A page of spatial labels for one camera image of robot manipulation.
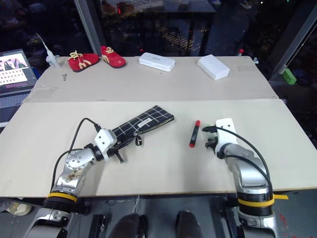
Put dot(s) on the yellow tape strip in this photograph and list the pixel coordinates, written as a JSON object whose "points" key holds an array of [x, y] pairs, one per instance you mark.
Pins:
{"points": [[281, 197]]}

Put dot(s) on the red marker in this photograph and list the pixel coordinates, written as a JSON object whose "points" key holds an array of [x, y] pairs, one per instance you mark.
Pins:
{"points": [[195, 134]]}

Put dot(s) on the open laptop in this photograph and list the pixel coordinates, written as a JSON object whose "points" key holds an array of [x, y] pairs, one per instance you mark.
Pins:
{"points": [[12, 72]]}

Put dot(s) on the white nozzle tool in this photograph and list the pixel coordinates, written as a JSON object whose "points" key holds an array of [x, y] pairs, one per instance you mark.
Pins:
{"points": [[50, 58]]}

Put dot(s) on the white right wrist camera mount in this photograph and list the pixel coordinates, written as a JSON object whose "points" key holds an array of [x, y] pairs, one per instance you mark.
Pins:
{"points": [[226, 129]]}

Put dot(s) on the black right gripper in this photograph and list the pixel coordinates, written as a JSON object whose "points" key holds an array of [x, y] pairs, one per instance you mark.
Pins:
{"points": [[212, 143]]}

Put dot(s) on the red felt shoe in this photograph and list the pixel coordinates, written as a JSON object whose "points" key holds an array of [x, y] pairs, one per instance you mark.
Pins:
{"points": [[83, 62], [112, 57]]}

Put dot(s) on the grey metal frame post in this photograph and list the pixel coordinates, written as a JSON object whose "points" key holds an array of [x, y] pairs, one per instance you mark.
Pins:
{"points": [[89, 27]]}

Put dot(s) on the red capped bottle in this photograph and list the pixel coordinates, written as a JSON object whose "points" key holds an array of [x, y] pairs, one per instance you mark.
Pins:
{"points": [[240, 52]]}

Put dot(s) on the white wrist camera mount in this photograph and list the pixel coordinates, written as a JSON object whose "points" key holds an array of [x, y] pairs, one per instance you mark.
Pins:
{"points": [[104, 140], [226, 129]]}

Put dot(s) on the dark rounded shape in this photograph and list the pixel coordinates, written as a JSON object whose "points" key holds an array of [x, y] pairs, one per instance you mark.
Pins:
{"points": [[130, 225], [188, 224]]}

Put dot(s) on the flat white case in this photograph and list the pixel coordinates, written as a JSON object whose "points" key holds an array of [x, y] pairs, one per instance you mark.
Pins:
{"points": [[157, 62]]}

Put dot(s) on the green block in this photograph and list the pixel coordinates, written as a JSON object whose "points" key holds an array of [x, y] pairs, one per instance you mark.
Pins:
{"points": [[289, 76]]}

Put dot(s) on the black grid pouch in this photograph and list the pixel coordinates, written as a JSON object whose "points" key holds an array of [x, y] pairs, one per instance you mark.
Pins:
{"points": [[148, 116]]}

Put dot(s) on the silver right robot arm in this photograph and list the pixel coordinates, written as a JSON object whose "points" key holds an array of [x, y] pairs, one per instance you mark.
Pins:
{"points": [[247, 168]]}

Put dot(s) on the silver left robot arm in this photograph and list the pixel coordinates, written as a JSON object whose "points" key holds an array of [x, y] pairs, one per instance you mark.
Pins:
{"points": [[74, 161]]}

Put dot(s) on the white rectangular box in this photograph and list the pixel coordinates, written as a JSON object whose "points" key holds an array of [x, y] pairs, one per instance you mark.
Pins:
{"points": [[213, 67]]}

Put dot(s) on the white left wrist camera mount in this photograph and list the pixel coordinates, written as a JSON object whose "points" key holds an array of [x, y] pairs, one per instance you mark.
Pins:
{"points": [[104, 140]]}

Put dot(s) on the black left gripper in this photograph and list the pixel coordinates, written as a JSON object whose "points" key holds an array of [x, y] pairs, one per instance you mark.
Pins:
{"points": [[114, 150]]}

